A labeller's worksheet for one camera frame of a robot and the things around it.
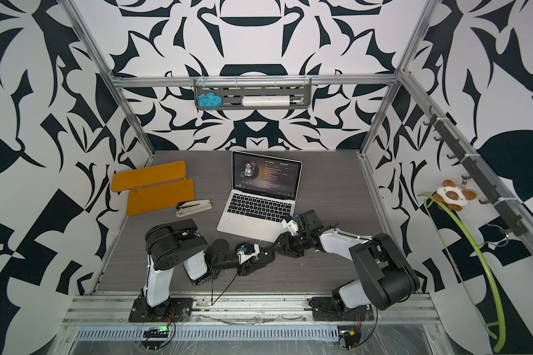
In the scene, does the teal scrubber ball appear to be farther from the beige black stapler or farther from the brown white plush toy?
the brown white plush toy

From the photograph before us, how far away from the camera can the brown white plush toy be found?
599 millimetres

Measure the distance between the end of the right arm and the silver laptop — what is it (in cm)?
11

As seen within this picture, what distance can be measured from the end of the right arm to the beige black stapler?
368 millimetres

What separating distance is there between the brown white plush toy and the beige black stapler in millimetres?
843

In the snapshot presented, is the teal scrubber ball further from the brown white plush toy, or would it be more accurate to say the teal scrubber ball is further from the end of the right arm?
the brown white plush toy

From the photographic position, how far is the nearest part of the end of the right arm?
769 mm

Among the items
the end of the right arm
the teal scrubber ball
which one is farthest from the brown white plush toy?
the teal scrubber ball

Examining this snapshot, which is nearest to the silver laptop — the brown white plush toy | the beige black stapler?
the beige black stapler

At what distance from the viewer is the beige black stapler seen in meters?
0.98

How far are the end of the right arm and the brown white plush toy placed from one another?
1.33 ft

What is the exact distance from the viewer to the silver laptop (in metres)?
0.94
